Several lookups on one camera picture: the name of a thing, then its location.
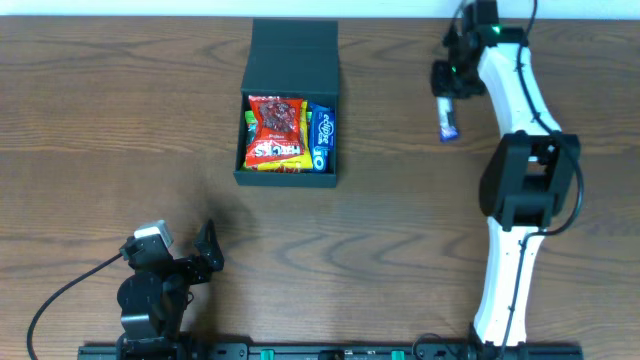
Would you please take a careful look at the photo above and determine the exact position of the dark blue chocolate bar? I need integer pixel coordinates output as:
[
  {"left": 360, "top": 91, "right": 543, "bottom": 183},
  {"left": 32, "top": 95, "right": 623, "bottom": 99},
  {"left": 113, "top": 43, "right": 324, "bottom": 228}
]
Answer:
[{"left": 436, "top": 97, "right": 459, "bottom": 143}]

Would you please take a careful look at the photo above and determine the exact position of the yellow snack bag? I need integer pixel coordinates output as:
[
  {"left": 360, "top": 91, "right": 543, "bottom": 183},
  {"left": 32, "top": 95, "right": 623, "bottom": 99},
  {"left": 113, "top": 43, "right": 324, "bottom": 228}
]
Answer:
[{"left": 242, "top": 100, "right": 312, "bottom": 172}]

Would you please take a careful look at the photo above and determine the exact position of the blue Eclipse mint pack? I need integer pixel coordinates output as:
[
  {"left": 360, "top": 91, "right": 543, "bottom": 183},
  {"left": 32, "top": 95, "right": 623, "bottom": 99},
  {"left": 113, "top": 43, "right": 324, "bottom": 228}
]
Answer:
[{"left": 311, "top": 106, "right": 336, "bottom": 151}]

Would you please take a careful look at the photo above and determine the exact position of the Haribo gummy bag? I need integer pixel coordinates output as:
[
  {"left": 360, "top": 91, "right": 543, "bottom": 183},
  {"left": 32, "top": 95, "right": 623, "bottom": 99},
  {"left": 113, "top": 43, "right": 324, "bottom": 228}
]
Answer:
[{"left": 244, "top": 110, "right": 258, "bottom": 146}]

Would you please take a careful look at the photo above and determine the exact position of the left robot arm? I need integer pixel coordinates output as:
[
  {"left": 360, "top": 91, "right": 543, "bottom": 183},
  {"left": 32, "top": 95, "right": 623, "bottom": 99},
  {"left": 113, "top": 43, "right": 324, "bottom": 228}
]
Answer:
[{"left": 116, "top": 220, "right": 224, "bottom": 359}]

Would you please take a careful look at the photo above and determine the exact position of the blue Oreo cookie pack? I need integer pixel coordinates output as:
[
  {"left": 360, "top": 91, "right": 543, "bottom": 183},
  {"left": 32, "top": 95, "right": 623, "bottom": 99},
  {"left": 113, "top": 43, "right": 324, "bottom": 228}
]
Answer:
[{"left": 309, "top": 103, "right": 334, "bottom": 173}]

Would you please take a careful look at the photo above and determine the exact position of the red Hacks candy bag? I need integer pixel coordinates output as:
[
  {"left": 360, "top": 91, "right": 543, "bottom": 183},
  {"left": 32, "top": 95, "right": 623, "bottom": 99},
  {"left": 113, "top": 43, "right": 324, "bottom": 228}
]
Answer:
[{"left": 246, "top": 95, "right": 305, "bottom": 167}]

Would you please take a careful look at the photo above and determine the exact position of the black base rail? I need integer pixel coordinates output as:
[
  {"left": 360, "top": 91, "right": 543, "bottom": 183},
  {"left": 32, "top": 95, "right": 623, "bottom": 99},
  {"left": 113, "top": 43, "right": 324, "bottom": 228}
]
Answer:
[{"left": 77, "top": 342, "right": 584, "bottom": 360}]

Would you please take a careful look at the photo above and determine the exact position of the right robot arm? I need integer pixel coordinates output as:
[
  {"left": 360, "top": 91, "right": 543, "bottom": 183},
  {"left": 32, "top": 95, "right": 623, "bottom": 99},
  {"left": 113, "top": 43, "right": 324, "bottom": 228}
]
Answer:
[{"left": 430, "top": 0, "right": 585, "bottom": 359}]

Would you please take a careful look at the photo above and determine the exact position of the dark green box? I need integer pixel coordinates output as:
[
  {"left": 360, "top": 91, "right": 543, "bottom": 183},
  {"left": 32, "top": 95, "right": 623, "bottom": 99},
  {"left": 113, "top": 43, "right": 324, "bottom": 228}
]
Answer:
[{"left": 234, "top": 19, "right": 341, "bottom": 188}]

